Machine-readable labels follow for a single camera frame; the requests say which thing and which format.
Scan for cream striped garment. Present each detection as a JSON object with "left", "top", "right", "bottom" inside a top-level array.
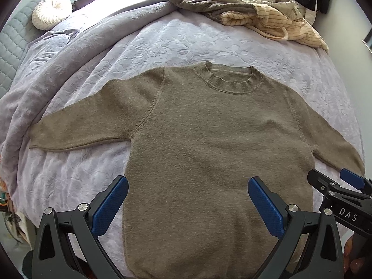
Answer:
[{"left": 221, "top": 3, "right": 329, "bottom": 52}]

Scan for light blue quilted headboard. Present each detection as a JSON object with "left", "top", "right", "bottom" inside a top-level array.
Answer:
[{"left": 1, "top": 0, "right": 77, "bottom": 96}]

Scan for lavender embossed bedspread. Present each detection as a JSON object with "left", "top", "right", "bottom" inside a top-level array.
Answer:
[{"left": 11, "top": 10, "right": 362, "bottom": 225}]

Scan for person's right hand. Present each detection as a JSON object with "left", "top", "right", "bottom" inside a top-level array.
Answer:
[{"left": 343, "top": 234, "right": 370, "bottom": 275}]

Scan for dark olive knit garment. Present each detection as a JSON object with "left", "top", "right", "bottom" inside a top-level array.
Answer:
[{"left": 169, "top": 0, "right": 256, "bottom": 23}]

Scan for grey lavender duvet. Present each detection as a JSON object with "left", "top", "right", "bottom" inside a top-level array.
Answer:
[{"left": 1, "top": 0, "right": 176, "bottom": 194}]

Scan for olive brown knit sweater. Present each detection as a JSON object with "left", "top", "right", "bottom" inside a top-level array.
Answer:
[{"left": 29, "top": 62, "right": 365, "bottom": 278}]

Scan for round white pleated cushion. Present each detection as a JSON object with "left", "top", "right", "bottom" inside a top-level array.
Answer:
[{"left": 32, "top": 0, "right": 73, "bottom": 31}]

